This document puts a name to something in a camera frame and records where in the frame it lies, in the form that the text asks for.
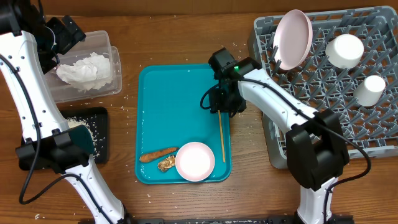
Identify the wooden chopstick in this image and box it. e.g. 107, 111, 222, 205
217, 110, 226, 163

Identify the white tissue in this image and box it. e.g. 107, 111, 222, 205
56, 52, 114, 91

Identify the small pink bowl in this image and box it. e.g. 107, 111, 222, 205
175, 142, 215, 182

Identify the large white plate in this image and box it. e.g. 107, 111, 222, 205
273, 9, 313, 70

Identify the pale green bowl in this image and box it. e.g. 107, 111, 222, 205
325, 34, 364, 69

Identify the white plastic cup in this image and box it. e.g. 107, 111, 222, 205
353, 75, 386, 106

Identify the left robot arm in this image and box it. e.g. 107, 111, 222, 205
1, 1, 133, 223

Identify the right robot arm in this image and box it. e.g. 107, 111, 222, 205
205, 48, 354, 223

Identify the clear plastic waste bin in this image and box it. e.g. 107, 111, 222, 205
45, 30, 122, 103

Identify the grey dishwasher rack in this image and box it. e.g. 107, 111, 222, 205
248, 6, 397, 158

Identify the teal plastic serving tray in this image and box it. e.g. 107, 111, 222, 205
135, 63, 233, 184

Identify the golden crumpled food scrap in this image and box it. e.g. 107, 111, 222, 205
157, 155, 175, 172

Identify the black plastic tray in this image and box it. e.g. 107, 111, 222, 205
16, 107, 109, 170

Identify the pile of white rice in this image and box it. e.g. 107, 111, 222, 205
65, 116, 102, 158

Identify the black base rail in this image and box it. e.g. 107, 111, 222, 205
133, 215, 299, 224

